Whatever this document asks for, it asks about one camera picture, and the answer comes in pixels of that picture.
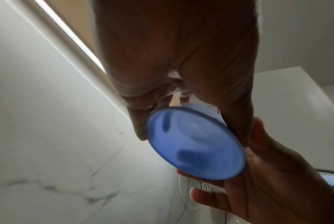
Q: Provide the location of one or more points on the person's left hand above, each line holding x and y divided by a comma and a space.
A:
169, 43

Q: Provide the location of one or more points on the person's right hand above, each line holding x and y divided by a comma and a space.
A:
280, 186

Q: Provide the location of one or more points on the small blue bowl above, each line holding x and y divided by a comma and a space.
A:
194, 144

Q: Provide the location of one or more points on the LED light strip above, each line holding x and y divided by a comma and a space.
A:
70, 35

